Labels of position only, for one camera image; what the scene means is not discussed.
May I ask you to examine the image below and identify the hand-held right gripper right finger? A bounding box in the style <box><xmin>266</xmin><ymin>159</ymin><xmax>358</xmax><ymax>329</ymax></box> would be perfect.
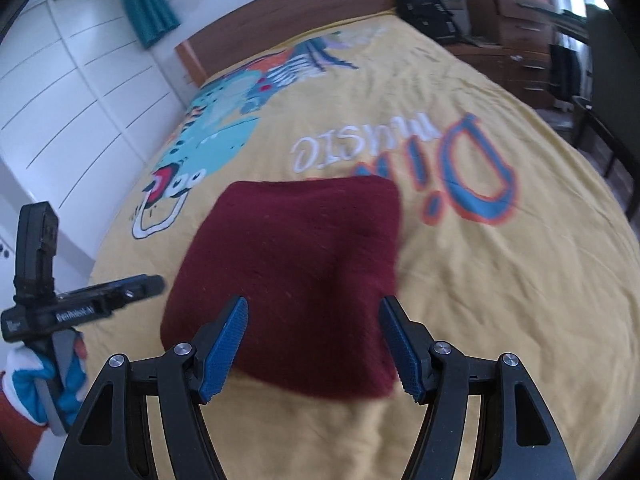
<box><xmin>378</xmin><ymin>296</ymin><xmax>573</xmax><ymax>480</ymax></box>

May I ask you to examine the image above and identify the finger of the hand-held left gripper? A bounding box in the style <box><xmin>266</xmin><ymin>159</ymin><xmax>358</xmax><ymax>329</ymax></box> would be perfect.
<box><xmin>105</xmin><ymin>274</ymin><xmax>166</xmax><ymax>312</ymax></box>

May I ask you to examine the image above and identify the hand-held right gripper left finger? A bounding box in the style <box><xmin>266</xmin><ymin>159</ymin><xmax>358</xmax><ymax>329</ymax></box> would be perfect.
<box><xmin>52</xmin><ymin>296</ymin><xmax>249</xmax><ymax>480</ymax></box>

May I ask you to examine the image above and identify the maroon knit sweater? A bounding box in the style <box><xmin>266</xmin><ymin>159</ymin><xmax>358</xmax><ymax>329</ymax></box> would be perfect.
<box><xmin>160</xmin><ymin>176</ymin><xmax>403</xmax><ymax>401</ymax></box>

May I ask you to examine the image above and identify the person's left forearm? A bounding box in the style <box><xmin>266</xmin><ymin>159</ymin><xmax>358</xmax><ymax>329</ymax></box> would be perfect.
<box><xmin>0</xmin><ymin>370</ymin><xmax>36</xmax><ymax>466</ymax></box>

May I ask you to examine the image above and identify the person's left hand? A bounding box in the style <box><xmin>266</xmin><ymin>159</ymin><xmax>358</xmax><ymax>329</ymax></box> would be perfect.
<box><xmin>1</xmin><ymin>330</ymin><xmax>89</xmax><ymax>428</ymax></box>

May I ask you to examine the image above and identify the yellow printed blanket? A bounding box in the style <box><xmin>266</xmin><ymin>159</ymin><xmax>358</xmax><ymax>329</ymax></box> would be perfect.
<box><xmin>87</xmin><ymin>10</ymin><xmax>640</xmax><ymax>480</ymax></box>

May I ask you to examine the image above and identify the white wardrobe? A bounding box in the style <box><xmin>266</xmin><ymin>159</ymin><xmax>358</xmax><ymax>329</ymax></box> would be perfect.
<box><xmin>0</xmin><ymin>0</ymin><xmax>197</xmax><ymax>241</ymax></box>

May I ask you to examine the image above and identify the teal curtain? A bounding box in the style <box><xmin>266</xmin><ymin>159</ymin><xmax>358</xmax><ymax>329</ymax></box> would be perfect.
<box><xmin>114</xmin><ymin>0</ymin><xmax>181</xmax><ymax>50</ymax></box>

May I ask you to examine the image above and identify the wooden headboard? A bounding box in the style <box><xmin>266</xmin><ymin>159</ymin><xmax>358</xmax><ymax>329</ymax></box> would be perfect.
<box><xmin>175</xmin><ymin>0</ymin><xmax>401</xmax><ymax>87</ymax></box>

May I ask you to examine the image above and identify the black hanging cloth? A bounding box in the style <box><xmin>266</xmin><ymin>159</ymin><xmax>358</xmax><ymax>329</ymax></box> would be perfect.
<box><xmin>549</xmin><ymin>44</ymin><xmax>578</xmax><ymax>102</ymax></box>

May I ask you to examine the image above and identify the dark chair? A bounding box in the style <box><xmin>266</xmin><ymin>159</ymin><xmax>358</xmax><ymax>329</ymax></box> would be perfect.
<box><xmin>570</xmin><ymin>4</ymin><xmax>640</xmax><ymax>221</ymax></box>

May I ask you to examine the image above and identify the wooden dresser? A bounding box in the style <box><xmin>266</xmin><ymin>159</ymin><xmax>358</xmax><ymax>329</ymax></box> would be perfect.
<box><xmin>450</xmin><ymin>0</ymin><xmax>558</xmax><ymax>111</ymax></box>

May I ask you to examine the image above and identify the black backpack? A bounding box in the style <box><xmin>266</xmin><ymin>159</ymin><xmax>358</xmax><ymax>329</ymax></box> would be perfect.
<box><xmin>395</xmin><ymin>0</ymin><xmax>461</xmax><ymax>45</ymax></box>

